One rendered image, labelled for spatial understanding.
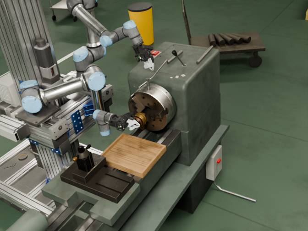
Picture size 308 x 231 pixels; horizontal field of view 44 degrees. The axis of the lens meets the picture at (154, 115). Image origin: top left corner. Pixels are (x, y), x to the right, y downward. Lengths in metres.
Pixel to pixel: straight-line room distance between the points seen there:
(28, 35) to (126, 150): 1.02
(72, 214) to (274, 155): 2.23
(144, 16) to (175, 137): 3.60
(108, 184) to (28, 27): 1.18
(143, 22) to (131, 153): 3.76
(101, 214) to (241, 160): 1.97
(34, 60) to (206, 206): 1.84
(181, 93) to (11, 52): 1.20
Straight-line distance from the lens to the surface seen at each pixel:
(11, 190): 3.63
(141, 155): 2.56
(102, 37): 2.53
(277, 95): 4.82
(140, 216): 2.65
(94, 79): 2.43
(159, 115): 2.51
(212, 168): 3.25
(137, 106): 2.56
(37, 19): 2.77
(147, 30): 6.17
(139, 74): 2.74
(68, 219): 2.34
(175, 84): 2.58
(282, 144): 4.06
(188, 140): 2.79
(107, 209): 2.21
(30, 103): 2.46
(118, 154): 2.60
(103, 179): 2.31
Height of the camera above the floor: 2.52
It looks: 34 degrees down
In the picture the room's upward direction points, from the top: 7 degrees counter-clockwise
